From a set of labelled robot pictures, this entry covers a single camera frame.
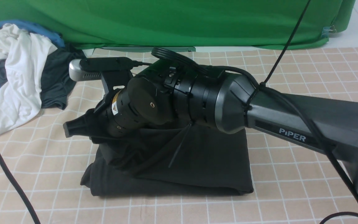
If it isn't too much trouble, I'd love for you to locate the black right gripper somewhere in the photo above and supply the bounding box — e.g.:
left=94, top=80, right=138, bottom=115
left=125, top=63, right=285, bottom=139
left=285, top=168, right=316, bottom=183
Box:
left=63, top=87, right=154, bottom=139

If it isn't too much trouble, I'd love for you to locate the dark gray long-sleeve shirt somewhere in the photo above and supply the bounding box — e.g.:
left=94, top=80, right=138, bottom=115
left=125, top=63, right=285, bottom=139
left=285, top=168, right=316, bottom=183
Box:
left=80, top=125, right=254, bottom=197

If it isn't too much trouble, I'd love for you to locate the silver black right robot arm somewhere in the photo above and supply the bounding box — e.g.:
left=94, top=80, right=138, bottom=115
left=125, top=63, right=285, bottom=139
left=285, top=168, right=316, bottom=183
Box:
left=63, top=57, right=358, bottom=195

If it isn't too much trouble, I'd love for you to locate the dark teal crumpled shirt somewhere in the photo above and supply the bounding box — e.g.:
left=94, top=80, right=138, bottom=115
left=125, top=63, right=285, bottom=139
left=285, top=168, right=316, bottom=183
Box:
left=0, top=44, right=86, bottom=110

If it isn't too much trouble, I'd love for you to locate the white crumpled shirt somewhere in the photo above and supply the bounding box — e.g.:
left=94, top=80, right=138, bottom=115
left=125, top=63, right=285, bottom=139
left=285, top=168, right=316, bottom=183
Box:
left=0, top=24, right=57, bottom=135

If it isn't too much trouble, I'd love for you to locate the blue crumpled shirt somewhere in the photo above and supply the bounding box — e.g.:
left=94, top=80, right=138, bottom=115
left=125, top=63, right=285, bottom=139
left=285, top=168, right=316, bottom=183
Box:
left=0, top=20, right=65, bottom=90

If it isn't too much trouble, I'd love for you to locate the green backdrop cloth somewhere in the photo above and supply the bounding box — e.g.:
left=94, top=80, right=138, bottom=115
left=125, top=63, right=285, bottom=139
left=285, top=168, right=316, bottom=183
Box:
left=0, top=0, right=355, bottom=50

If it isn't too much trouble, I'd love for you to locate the beige checkered table mat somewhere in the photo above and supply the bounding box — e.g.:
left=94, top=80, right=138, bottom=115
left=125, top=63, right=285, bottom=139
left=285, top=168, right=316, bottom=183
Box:
left=0, top=47, right=358, bottom=224

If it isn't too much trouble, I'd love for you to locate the teal binder clip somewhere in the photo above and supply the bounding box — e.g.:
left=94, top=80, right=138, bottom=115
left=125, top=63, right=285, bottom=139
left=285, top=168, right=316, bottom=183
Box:
left=321, top=25, right=337, bottom=38

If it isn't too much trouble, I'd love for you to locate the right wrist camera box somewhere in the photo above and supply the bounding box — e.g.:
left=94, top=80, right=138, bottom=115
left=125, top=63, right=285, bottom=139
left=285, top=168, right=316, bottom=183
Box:
left=69, top=57, right=135, bottom=92

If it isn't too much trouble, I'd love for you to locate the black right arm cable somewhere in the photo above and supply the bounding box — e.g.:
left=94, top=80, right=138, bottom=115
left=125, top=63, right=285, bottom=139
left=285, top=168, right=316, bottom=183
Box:
left=132, top=0, right=358, bottom=224

